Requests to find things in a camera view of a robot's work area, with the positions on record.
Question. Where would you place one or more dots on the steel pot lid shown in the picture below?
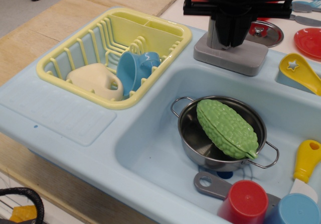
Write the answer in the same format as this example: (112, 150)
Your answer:
(265, 33)

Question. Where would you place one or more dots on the cream toy cup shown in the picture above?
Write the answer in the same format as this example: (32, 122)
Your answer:
(97, 79)

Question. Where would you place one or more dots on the green bitter gourd toy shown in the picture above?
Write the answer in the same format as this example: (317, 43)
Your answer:
(229, 132)

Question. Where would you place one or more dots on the steel pot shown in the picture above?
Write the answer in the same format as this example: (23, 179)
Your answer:
(201, 150)

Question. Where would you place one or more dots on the blue cup in sink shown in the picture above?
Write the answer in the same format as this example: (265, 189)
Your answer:
(294, 208)

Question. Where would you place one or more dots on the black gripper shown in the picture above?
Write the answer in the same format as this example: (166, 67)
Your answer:
(242, 12)

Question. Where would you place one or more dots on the red cup in sink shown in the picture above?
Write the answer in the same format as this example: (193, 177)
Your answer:
(246, 202)

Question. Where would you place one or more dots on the grey toy faucet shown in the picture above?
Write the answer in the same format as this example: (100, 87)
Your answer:
(246, 59)

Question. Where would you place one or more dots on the grey toy spatula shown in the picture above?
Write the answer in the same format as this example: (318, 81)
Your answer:
(304, 8)

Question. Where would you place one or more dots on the yellow cloth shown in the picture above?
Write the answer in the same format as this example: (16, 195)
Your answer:
(23, 213)

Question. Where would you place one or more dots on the yellow dish rack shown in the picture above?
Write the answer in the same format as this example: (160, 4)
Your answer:
(104, 40)

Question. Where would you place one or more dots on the light blue toy sink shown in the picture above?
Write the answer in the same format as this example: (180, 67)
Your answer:
(128, 165)

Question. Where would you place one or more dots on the blue toy utensil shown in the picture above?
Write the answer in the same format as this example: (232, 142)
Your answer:
(314, 3)

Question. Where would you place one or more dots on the blue toy cup in rack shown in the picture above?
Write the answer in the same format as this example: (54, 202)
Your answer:
(132, 68)

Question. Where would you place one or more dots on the grey toy knife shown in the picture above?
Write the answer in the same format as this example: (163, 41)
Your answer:
(305, 21)

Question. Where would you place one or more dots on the yellow handled toy knife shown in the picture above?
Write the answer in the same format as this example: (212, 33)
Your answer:
(307, 158)

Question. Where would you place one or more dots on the yellow star spoon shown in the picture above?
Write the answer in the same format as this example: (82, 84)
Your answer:
(295, 67)

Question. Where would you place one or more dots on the red plate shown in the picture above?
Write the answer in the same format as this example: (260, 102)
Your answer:
(307, 42)

